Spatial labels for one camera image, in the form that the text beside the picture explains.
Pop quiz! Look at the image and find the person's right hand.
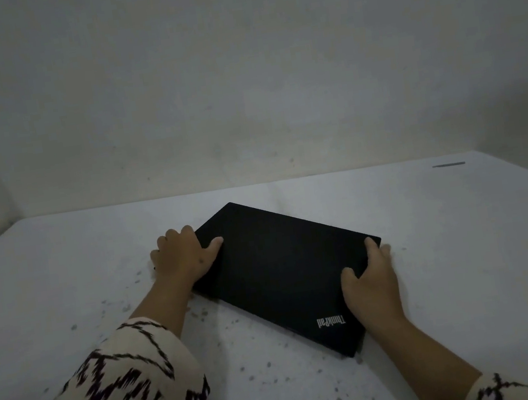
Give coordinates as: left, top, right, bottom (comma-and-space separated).
336, 233, 405, 334

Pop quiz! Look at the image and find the person's left hand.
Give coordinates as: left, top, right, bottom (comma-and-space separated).
146, 220, 231, 293

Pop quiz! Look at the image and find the black laptop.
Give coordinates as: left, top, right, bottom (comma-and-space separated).
180, 182, 398, 379

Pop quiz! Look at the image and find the person's left forearm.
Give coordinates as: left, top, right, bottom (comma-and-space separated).
123, 269, 204, 347

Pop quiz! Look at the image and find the person's right forearm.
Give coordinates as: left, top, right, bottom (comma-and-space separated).
359, 303, 490, 400

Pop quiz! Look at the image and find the cream black patterned sleeve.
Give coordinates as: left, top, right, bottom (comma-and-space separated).
0, 308, 212, 400
459, 367, 528, 400

